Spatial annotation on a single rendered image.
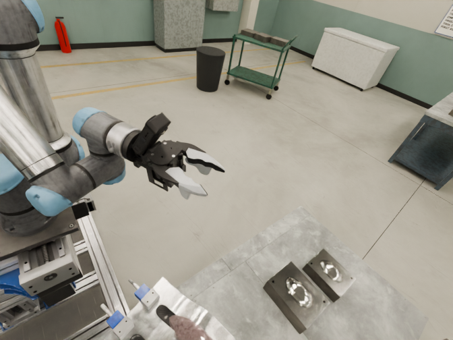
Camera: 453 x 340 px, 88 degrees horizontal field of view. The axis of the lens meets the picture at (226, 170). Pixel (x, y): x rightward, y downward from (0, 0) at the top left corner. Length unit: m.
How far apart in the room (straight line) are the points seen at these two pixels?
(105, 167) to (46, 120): 0.26
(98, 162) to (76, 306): 1.21
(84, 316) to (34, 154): 1.24
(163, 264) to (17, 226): 1.21
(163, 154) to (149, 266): 1.54
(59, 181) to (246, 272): 0.79
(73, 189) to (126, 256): 1.47
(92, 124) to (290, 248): 0.98
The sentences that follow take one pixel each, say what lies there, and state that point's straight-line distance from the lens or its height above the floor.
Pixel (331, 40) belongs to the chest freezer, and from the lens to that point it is 6.80.
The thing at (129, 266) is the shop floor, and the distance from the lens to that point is 2.00.
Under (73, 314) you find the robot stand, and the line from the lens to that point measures 1.73.
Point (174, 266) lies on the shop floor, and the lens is 1.97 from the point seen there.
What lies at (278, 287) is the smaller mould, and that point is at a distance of 1.04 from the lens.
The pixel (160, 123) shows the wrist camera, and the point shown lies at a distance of 0.45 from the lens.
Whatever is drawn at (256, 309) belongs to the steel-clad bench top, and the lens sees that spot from 1.06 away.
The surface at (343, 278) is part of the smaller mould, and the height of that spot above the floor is 0.86.
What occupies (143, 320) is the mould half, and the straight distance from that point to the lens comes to 0.96.
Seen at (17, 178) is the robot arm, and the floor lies 1.25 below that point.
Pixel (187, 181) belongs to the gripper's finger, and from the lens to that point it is 0.45.
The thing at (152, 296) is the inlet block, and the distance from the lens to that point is 0.95.
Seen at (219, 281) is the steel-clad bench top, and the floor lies 0.80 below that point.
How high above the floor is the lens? 1.78
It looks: 41 degrees down
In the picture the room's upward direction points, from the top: 12 degrees clockwise
